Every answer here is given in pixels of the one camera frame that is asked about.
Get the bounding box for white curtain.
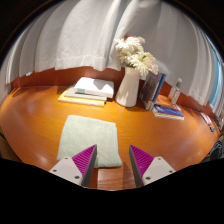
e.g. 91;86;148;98
0;0;224;108

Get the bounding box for flat red booklet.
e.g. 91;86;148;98
199;112;213;127

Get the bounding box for white flower bouquet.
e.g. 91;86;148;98
114;35;160;80

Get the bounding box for white ceramic vase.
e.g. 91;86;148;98
114;66;141;108

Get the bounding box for window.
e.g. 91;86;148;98
208;43;223;111

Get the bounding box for black backpack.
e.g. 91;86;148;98
206;139;224;163

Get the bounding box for thick white book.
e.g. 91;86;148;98
73;76;115;99

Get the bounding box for upright blue book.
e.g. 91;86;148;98
148;73;167;112

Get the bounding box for clear plastic bottle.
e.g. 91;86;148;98
168;77;183;105

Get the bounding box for flat orange book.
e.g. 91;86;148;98
156;94;183;112

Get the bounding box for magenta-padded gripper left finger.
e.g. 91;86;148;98
48;144;98;188

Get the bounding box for flat blue book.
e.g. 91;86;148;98
152;103;185;121

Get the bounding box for upright dark book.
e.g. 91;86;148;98
138;71;163;109

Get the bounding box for pale green yellow-striped towel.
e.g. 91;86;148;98
56;114;123;169

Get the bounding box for thin grey book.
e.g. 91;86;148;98
63;85;108;102

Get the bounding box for large yellow book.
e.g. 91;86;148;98
57;88;107;108

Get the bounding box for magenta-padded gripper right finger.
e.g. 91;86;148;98
128;144;177;188

